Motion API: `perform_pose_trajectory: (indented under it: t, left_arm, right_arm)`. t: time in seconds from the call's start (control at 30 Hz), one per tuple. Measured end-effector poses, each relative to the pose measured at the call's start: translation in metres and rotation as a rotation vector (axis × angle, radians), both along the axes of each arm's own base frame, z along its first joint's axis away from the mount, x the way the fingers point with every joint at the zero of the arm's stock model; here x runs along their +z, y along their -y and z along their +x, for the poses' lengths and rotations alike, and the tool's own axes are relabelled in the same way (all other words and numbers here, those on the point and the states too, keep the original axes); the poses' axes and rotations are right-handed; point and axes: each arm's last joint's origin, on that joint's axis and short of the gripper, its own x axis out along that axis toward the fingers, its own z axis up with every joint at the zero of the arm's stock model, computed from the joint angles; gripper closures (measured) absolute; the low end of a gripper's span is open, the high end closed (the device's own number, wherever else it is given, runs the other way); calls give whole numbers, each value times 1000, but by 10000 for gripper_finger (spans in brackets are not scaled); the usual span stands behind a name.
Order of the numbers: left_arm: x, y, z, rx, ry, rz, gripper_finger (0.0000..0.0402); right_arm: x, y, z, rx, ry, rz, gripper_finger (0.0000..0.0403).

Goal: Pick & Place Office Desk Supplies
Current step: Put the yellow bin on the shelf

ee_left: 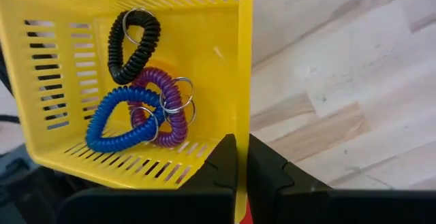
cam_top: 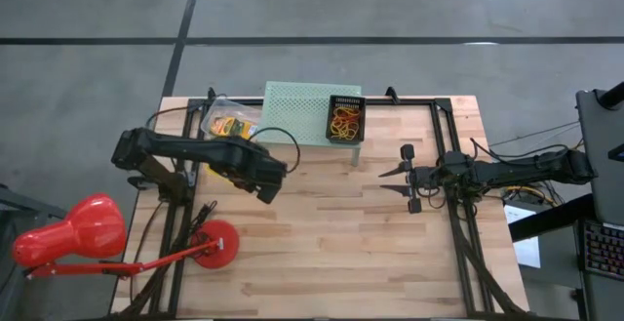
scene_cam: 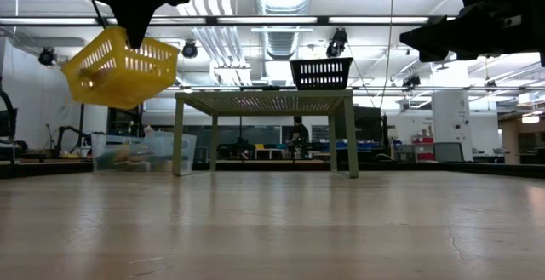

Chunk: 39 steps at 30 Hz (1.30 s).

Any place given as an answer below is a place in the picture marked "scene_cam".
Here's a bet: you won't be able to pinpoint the white pillar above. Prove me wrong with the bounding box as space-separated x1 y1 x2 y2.
431 90 474 163

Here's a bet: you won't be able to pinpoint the red tool cabinet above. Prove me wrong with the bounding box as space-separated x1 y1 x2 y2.
410 134 435 162

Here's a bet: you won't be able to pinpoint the green perforated metal shelf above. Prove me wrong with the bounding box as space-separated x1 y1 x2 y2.
172 89 359 179

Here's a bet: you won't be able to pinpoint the dark cabinet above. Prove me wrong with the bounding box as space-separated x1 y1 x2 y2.
353 106 387 162

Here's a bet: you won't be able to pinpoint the blue bin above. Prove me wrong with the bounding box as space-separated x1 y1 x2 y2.
334 141 370 152

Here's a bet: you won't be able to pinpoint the thin hanging wire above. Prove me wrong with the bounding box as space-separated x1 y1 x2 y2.
378 0 395 98

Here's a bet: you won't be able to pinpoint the black vertical post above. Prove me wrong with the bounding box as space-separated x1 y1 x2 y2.
78 103 86 145

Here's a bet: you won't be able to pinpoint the person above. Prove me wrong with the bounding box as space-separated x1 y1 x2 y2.
291 116 311 158

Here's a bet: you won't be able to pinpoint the thin black cable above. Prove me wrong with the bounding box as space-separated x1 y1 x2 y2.
87 0 108 30

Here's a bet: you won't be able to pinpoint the black plastic basket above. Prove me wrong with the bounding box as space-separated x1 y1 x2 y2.
289 57 354 91

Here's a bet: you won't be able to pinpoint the thick black cable loop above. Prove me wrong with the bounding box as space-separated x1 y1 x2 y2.
0 90 18 145

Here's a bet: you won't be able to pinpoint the black metal table frame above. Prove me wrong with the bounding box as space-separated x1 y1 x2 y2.
0 160 545 179

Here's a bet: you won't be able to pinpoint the black horizontal pipe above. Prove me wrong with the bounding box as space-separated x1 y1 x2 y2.
165 84 545 92

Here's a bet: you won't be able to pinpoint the white ceiling pipes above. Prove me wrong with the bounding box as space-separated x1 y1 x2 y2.
176 0 253 88

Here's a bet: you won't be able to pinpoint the black ceiling spotlight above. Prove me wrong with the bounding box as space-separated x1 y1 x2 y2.
402 73 422 90
37 47 57 67
181 41 199 60
325 27 349 60

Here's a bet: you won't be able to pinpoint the dark storage rack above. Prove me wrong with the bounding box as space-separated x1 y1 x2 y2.
106 107 146 139

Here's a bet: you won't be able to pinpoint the yellow plastic basket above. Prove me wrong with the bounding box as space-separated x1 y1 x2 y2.
61 25 180 110

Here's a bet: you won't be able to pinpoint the clear plastic container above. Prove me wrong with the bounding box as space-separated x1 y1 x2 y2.
90 131 198 174

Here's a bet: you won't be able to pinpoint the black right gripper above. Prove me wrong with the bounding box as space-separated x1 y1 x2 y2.
399 0 545 66

